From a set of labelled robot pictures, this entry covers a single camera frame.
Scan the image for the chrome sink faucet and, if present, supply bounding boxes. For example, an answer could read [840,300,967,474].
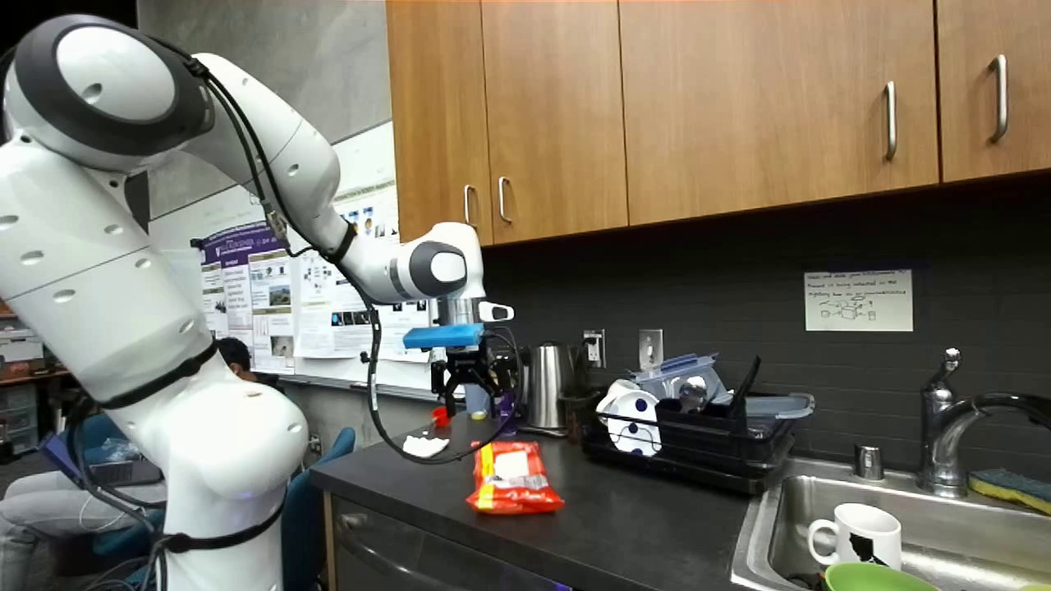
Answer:
[921,346,1051,497]

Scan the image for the green bowl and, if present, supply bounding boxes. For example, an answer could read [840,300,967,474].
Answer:
[821,561,936,591]

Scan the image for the white black mug in sink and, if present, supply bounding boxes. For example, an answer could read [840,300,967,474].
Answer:
[806,502,905,569]

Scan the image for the whiteboard with posters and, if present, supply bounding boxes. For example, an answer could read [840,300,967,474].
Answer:
[149,118,441,398]

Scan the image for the purple bottle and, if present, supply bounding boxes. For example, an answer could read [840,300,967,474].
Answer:
[495,387,524,433]

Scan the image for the steel thermos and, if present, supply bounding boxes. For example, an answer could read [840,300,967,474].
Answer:
[528,346,566,433]

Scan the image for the stainless steel sink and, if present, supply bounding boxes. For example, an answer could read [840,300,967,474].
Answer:
[728,457,1051,591]

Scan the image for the white paper sign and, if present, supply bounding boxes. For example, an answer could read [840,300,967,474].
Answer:
[801,269,916,335]

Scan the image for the blue plastic cup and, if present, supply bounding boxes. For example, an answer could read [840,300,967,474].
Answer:
[462,384,491,419]

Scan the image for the black dish rack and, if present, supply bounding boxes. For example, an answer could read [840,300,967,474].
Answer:
[586,398,795,497]

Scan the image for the yellow green sponge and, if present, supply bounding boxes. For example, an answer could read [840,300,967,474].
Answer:
[970,469,1051,515]

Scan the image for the orange wet wipes packet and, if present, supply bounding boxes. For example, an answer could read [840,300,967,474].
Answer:
[467,439,566,515]

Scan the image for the wall power outlet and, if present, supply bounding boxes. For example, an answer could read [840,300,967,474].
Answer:
[637,329,663,373]

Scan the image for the small red object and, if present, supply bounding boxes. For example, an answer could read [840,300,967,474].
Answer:
[432,408,450,433]

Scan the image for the wooden upper cabinets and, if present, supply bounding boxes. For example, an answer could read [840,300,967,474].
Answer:
[389,0,1051,245]

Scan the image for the blue plastic lid in rack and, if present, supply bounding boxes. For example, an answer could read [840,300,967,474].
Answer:
[735,395,814,423]

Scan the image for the seated person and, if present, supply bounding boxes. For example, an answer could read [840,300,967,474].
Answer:
[0,339,256,591]

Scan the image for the white crumpled tissue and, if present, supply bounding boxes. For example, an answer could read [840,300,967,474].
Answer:
[402,433,450,463]

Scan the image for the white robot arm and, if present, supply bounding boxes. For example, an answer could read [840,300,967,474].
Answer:
[0,13,487,591]

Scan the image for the small steel cup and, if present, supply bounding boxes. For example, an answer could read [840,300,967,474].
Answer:
[853,443,884,479]

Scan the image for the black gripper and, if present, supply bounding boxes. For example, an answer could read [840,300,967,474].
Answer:
[434,351,503,419]

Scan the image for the white patterned mug in rack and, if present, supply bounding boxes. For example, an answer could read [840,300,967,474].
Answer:
[595,379,659,457]

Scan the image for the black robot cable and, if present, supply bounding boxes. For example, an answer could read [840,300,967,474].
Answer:
[150,35,527,465]

